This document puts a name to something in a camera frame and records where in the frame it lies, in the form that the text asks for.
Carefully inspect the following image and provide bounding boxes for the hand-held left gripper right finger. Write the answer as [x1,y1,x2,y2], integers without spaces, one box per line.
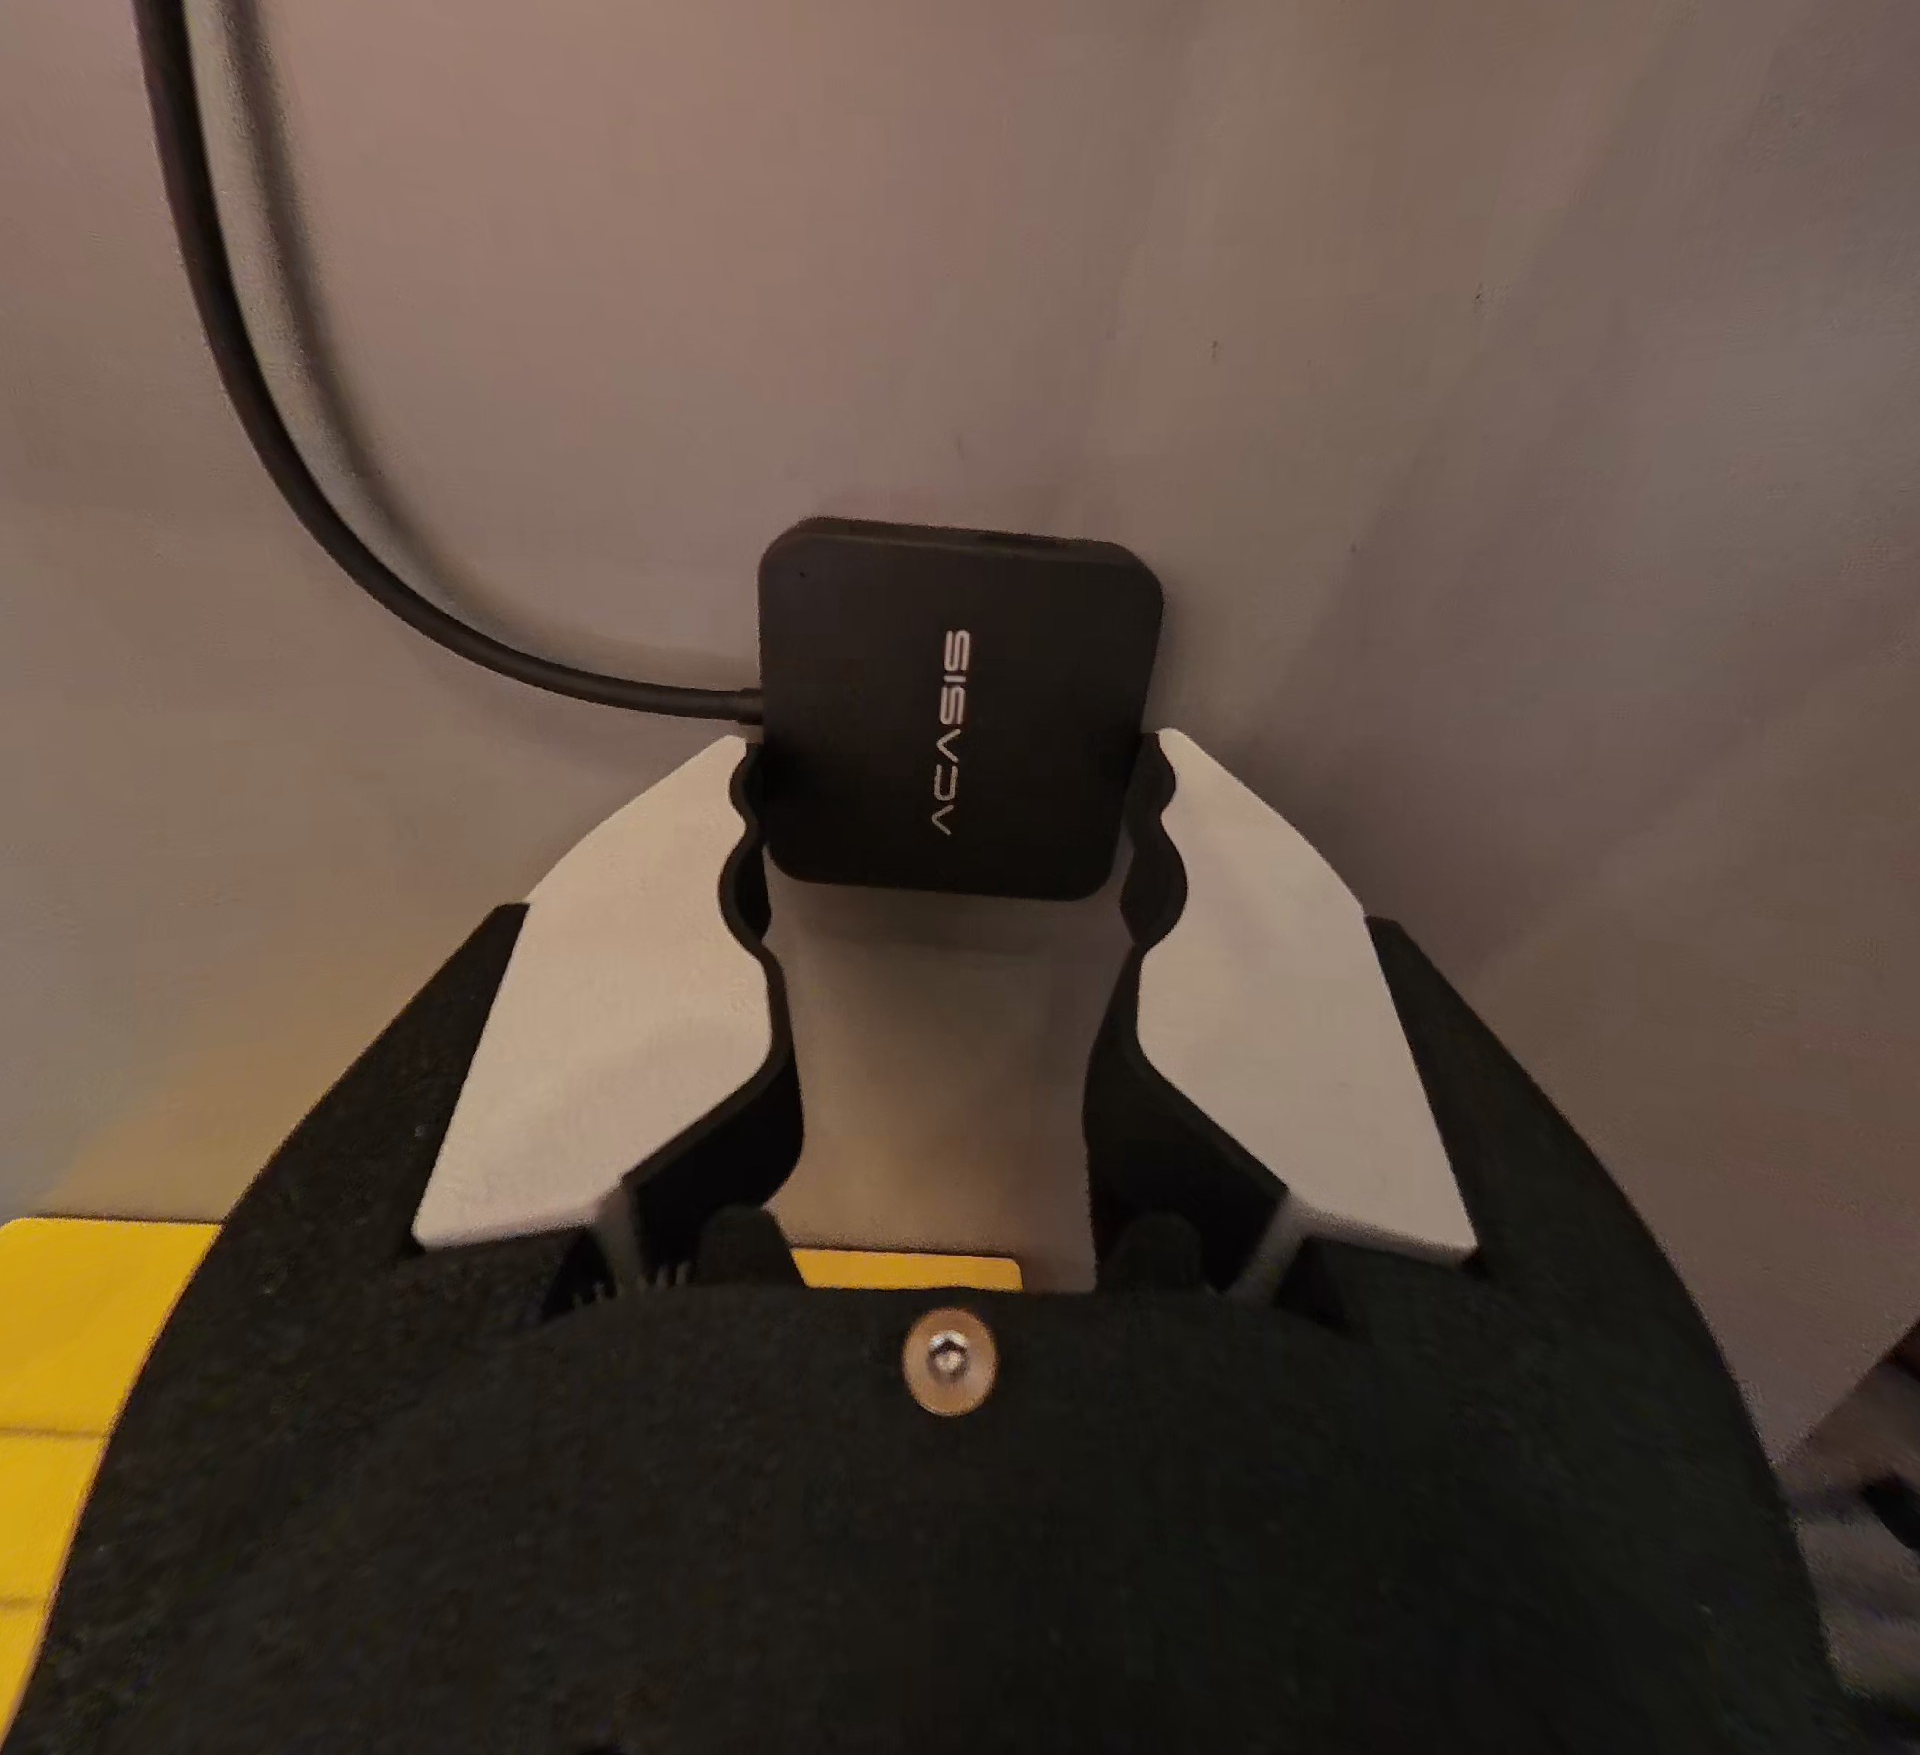
[1083,729,1486,1302]

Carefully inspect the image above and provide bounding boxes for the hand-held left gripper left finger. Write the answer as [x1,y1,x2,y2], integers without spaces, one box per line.
[408,735,819,1285]

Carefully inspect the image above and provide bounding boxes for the black hub cable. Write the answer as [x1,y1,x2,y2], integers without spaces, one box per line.
[114,0,771,725]

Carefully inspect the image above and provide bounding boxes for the yellow plastic bin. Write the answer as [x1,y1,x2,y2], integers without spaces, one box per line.
[0,1215,1025,1704]

